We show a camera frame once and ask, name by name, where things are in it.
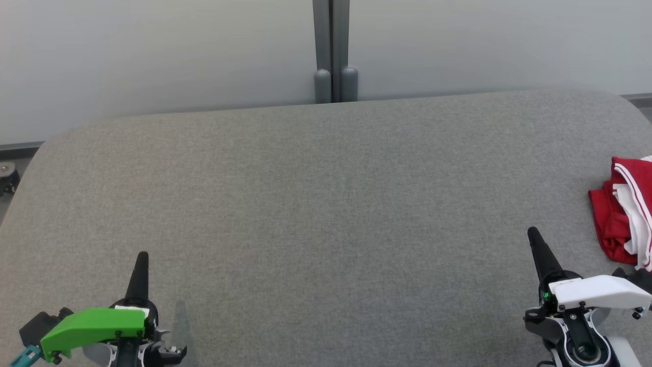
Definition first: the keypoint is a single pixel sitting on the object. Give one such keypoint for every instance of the red Bulls 23 jersey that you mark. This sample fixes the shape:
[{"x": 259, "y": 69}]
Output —
[{"x": 636, "y": 214}]

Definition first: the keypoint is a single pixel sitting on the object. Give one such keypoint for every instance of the grey fabric sofa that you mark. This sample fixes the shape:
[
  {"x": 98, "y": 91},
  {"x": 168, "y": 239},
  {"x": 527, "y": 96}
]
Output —
[{"x": 331, "y": 229}]

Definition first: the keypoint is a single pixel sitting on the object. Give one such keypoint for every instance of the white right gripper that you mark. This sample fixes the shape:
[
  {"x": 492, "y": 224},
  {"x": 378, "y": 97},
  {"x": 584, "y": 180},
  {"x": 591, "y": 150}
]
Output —
[{"x": 601, "y": 293}]

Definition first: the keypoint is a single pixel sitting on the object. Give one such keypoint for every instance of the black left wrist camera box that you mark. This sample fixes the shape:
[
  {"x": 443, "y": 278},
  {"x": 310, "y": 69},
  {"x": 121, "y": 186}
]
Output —
[{"x": 35, "y": 326}]

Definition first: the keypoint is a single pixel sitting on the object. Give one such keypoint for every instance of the black caster wheel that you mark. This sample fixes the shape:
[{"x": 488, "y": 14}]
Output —
[{"x": 7, "y": 176}]

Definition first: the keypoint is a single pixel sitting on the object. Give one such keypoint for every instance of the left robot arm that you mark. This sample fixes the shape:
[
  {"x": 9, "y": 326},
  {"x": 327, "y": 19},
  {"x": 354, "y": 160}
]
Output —
[{"x": 125, "y": 359}]

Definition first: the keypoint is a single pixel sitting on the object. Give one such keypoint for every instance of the dark grey baseboard strip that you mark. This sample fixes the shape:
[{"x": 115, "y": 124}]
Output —
[
  {"x": 642, "y": 101},
  {"x": 15, "y": 149}
]

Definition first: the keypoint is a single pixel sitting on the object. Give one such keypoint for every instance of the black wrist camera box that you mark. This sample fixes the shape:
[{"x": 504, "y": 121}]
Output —
[
  {"x": 639, "y": 279},
  {"x": 35, "y": 326}
]

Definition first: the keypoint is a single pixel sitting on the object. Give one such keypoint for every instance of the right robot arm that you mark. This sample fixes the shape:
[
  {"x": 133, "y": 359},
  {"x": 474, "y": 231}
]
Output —
[{"x": 586, "y": 354}]

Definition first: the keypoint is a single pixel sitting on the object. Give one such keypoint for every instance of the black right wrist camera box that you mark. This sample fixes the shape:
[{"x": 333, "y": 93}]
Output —
[{"x": 639, "y": 279}]

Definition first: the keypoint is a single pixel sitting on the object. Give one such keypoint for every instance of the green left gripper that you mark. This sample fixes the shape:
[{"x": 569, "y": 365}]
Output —
[{"x": 91, "y": 326}]

